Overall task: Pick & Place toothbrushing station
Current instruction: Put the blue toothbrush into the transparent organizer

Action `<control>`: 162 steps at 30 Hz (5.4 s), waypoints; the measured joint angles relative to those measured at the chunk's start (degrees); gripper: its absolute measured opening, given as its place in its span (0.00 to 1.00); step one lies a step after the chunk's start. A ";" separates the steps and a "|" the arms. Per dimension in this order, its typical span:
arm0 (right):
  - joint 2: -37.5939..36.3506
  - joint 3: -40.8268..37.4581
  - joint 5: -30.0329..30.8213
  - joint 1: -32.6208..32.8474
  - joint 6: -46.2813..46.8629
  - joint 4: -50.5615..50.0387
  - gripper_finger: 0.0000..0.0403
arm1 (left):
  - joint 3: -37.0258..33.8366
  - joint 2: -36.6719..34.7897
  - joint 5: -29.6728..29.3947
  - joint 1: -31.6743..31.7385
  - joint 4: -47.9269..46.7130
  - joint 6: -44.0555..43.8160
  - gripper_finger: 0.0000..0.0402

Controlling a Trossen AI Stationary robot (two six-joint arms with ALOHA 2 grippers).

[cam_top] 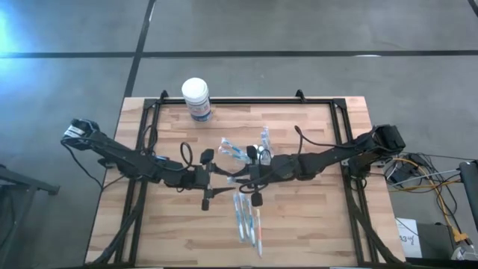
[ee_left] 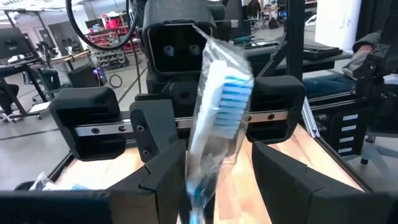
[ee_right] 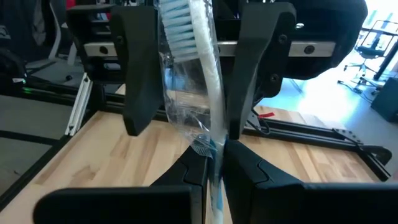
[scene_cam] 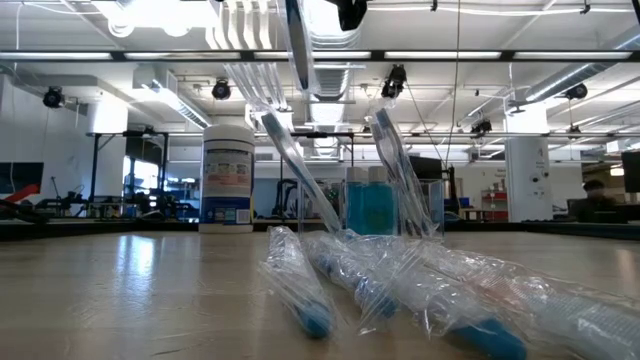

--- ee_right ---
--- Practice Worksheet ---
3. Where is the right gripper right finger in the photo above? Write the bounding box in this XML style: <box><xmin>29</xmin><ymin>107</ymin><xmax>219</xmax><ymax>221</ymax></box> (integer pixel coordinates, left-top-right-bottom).
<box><xmin>223</xmin><ymin>140</ymin><xmax>398</xmax><ymax>224</ymax></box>

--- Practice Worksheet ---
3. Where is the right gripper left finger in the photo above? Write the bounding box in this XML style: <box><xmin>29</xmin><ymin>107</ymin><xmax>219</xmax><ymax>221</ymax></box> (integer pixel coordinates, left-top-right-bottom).
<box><xmin>33</xmin><ymin>145</ymin><xmax>208</xmax><ymax>224</ymax></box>

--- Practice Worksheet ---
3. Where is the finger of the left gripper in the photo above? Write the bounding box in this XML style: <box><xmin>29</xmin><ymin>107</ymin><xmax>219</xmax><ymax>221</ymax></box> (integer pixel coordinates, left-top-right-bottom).
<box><xmin>110</xmin><ymin>6</ymin><xmax>164</xmax><ymax>137</ymax></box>
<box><xmin>228</xmin><ymin>2</ymin><xmax>297</xmax><ymax>140</ymax></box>

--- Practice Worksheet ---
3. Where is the blue toothbrush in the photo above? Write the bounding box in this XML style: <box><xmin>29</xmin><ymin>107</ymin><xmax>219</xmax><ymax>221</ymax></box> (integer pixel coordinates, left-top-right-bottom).
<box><xmin>157</xmin><ymin>0</ymin><xmax>229</xmax><ymax>224</ymax></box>

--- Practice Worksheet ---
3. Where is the black office chair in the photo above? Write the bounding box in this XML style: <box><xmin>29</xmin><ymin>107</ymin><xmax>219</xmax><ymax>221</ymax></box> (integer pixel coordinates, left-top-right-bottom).
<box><xmin>337</xmin><ymin>20</ymin><xmax>394</xmax><ymax>94</ymax></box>

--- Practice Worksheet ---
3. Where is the silver aluminium extrusion piece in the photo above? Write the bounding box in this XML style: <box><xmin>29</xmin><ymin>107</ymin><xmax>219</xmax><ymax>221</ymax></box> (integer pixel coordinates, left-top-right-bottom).
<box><xmin>64</xmin><ymin>73</ymin><xmax>93</xmax><ymax>137</ymax></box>

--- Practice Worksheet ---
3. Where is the black box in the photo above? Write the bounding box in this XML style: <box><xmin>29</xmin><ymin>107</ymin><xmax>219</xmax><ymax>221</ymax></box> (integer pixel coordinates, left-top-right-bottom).
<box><xmin>369</xmin><ymin>77</ymin><xmax>398</xmax><ymax>124</ymax></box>

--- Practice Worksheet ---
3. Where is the black table frame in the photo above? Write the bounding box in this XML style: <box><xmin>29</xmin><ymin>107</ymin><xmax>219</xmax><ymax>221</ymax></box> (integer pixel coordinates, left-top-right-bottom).
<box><xmin>0</xmin><ymin>77</ymin><xmax>393</xmax><ymax>212</ymax></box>

